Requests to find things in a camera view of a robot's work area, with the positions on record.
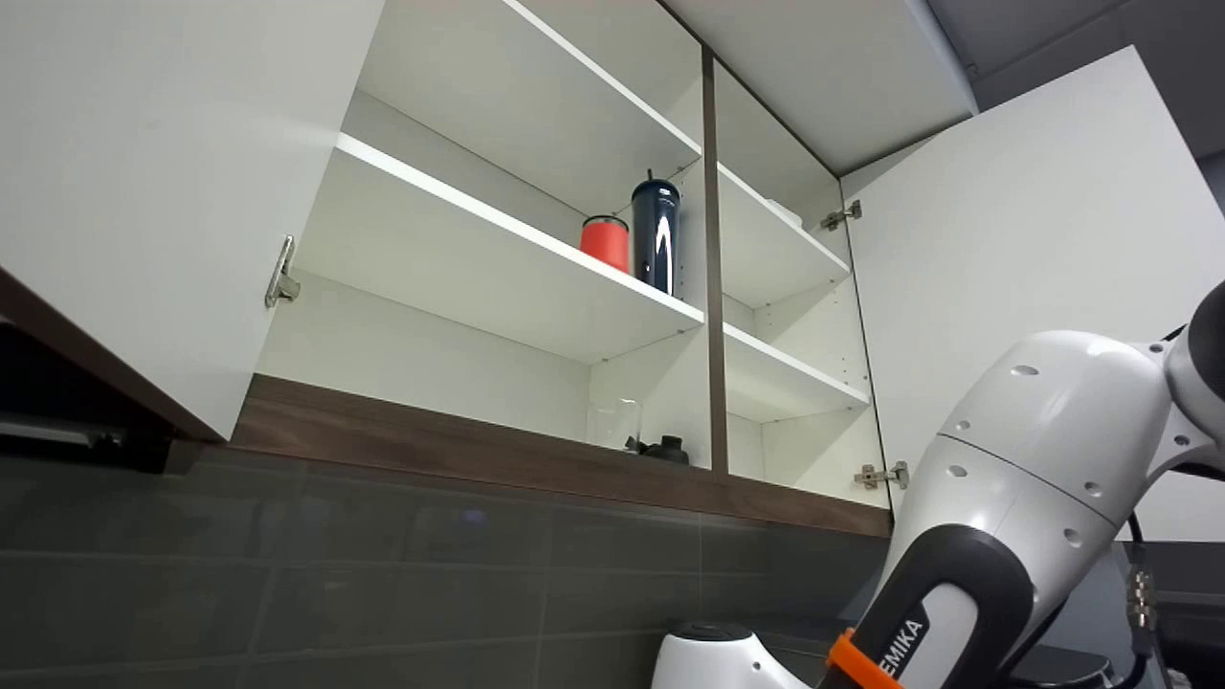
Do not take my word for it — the red cup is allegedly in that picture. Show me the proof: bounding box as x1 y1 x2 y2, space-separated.
579 211 635 276

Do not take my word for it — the white cabinet door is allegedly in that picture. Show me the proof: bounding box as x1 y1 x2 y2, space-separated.
0 0 392 446
843 44 1225 547

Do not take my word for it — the small black shelf item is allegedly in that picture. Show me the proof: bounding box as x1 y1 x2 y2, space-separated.
623 434 694 468

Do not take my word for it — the dark blue tumbler bottle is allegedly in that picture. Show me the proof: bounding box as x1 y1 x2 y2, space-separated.
629 170 685 298

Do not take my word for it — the metal door hinge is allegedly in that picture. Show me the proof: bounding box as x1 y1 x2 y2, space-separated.
259 237 305 313
815 196 866 235
850 457 916 497

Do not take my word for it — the white open wall cabinet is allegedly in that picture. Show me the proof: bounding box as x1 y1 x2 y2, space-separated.
244 0 982 512

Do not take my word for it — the orange arm strap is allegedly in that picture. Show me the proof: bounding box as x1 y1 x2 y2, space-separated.
820 625 911 689

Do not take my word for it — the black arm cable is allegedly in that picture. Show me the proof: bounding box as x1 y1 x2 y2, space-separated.
1123 505 1160 642

